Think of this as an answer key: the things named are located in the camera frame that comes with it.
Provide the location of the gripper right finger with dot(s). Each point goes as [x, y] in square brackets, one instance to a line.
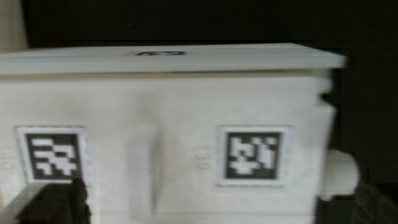
[365, 208]

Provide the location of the white cabinet door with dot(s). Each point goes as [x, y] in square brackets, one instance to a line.
[194, 144]

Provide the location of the white right fence rail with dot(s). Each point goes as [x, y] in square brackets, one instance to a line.
[13, 34]

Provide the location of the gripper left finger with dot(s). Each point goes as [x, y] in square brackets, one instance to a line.
[57, 206]

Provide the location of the white cabinet body box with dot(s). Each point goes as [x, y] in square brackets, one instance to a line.
[148, 59]

